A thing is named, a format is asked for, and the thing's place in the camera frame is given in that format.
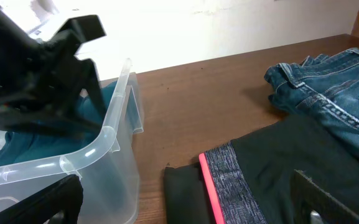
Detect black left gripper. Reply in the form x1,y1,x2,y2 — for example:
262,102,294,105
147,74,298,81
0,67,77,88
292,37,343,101
0,9,106,131

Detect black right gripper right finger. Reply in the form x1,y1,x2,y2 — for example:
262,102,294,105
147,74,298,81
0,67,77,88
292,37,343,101
292,170,359,223

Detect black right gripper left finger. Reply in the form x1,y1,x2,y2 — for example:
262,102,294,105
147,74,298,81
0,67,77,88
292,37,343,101
0,174,83,224

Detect clear plastic storage bin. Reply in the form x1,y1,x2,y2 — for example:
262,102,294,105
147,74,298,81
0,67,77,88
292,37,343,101
0,60,144,224

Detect teal shirt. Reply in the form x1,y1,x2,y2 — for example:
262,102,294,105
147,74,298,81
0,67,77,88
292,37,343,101
0,81,117,166

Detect black shorts with red stripe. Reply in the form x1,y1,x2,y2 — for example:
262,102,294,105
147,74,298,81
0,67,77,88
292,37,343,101
163,115,359,223

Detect dark blue folded jeans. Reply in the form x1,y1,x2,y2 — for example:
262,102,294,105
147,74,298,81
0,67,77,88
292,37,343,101
264,48,359,159

